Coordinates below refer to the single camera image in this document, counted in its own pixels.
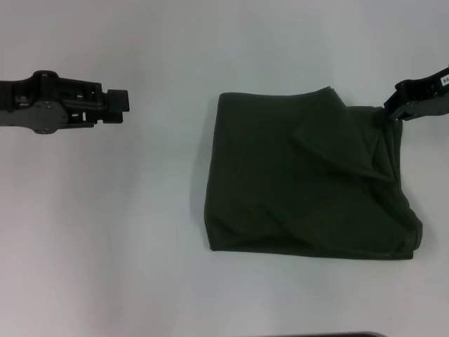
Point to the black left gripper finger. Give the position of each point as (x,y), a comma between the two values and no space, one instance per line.
(101,94)
(93,117)

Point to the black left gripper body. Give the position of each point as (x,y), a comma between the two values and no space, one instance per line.
(31,105)

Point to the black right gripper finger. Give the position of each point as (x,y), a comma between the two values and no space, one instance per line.
(394,100)
(400,115)

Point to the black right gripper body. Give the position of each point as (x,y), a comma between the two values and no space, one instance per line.
(433,94)

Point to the dark green t-shirt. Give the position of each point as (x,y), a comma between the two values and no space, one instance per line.
(308,175)

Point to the dark flat panel edge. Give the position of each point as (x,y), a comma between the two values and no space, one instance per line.
(345,335)

